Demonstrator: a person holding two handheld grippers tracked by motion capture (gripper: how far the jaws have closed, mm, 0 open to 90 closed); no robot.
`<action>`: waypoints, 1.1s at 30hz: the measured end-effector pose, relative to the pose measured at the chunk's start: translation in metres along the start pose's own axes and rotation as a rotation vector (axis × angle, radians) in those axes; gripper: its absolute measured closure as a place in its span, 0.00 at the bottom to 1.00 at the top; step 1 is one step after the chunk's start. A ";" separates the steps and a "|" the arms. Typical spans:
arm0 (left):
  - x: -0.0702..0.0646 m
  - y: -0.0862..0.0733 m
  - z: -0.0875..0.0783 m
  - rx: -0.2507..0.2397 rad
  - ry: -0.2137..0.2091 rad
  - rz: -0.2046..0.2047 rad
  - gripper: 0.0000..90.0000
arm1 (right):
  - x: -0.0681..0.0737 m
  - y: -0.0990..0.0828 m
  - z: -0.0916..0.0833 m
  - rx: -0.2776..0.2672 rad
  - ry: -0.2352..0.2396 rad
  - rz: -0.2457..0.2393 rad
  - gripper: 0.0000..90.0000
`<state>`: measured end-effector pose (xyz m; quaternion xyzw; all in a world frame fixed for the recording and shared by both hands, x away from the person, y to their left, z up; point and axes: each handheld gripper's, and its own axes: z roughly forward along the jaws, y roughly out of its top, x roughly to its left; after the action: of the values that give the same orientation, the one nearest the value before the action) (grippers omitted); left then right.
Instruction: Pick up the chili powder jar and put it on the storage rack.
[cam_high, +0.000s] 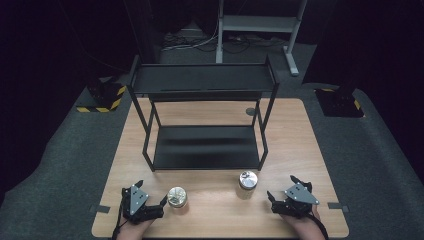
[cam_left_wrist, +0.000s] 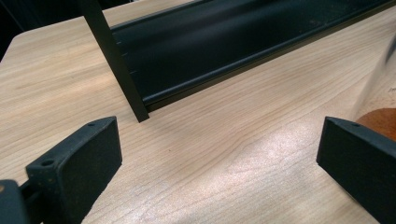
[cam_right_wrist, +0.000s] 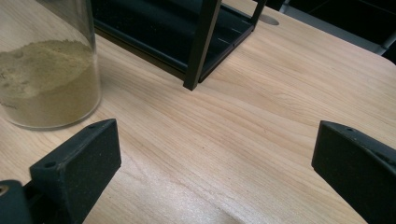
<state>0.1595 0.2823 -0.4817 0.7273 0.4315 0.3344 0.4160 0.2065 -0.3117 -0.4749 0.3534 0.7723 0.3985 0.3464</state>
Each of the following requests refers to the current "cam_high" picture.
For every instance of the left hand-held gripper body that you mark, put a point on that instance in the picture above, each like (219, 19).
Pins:
(138, 200)

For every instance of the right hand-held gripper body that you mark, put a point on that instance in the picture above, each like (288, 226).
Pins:
(300, 196)

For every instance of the gold-lidded glass jar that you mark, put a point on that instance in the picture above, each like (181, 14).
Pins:
(177, 196)

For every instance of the silver-lidded glass jar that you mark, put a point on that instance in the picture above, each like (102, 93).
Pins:
(248, 182)

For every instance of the black two-tier metal shelf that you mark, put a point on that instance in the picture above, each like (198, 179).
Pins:
(203, 146)

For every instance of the person's left hand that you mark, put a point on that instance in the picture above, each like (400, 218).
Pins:
(133, 230)

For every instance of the person's right hand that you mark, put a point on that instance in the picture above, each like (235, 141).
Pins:
(303, 228)

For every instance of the grey tape strip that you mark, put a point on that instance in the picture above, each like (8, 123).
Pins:
(337, 206)
(100, 209)

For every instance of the round grey table grommet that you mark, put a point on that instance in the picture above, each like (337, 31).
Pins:
(250, 111)

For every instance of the black yellow striped stand base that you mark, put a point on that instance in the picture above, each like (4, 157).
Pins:
(105, 96)
(339, 102)

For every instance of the grey metal stand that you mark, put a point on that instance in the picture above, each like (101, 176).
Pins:
(258, 24)

